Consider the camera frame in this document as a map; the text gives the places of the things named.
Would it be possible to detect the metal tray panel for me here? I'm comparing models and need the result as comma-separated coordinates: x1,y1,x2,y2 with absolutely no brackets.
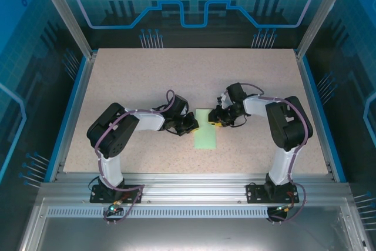
17,198,371,251

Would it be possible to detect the aluminium frame post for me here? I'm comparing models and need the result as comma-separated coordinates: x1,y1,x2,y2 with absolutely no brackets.
295,0,355,61
32,0,98,61

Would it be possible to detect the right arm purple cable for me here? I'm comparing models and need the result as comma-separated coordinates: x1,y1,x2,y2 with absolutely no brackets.
240,82,314,225

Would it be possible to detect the aluminium mounting rail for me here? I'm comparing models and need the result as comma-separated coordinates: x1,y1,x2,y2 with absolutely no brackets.
39,173,352,202

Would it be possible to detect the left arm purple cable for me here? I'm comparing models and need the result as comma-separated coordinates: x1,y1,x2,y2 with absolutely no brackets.
93,89,177,225

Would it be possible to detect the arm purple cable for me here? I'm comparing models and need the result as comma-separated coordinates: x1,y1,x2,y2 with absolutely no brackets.
93,89,177,225
240,82,314,225

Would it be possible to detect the cable connector with green light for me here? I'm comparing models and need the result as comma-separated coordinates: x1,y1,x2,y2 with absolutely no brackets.
274,203,296,213
107,200,123,215

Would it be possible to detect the light green cloth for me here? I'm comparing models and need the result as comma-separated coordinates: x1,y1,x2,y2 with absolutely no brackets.
193,108,219,149

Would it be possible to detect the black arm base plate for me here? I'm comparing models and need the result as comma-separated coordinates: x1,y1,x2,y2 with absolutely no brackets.
246,183,300,205
89,185,145,205

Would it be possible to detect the slotted grey cable duct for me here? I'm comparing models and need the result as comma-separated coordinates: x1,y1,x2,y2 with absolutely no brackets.
46,207,283,219

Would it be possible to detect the aluminium and blue side rail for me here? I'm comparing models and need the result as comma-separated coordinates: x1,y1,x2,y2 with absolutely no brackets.
295,52,347,183
48,52,98,183

